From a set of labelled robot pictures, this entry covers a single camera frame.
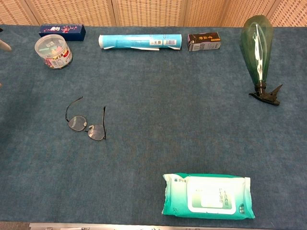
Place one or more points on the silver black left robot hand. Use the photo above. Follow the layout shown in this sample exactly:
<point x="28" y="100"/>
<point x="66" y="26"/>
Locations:
<point x="4" y="45"/>

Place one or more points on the black wire-frame eyeglasses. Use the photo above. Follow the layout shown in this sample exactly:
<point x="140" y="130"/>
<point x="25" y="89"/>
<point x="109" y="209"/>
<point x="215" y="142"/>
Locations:
<point x="76" y="123"/>

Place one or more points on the clear jar of colourful clips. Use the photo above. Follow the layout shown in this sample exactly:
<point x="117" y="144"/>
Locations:
<point x="51" y="49"/>

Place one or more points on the dark blue floral box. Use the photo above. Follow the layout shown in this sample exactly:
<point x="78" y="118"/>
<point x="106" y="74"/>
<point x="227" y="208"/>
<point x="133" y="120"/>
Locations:
<point x="69" y="32"/>

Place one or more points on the light blue paper roll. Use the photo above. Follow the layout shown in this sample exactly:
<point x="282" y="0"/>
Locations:
<point x="134" y="41"/>

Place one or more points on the woven beige folding screen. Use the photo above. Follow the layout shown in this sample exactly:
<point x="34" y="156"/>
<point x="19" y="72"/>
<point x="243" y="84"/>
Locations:
<point x="148" y="12"/>

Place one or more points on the blue felt table cloth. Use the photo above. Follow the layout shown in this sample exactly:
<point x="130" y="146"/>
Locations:
<point x="168" y="119"/>

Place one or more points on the small black carton box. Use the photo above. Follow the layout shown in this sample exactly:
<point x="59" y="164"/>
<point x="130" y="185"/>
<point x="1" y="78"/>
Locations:
<point x="204" y="42"/>

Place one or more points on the green spray bottle black trigger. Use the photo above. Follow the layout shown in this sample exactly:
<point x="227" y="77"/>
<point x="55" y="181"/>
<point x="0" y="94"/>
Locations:
<point x="257" y="48"/>

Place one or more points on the green white wet wipes pack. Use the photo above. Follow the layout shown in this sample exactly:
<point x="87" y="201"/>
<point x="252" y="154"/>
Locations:
<point x="208" y="196"/>

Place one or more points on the metal table edge rail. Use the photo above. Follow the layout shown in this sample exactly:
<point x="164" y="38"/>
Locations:
<point x="144" y="226"/>

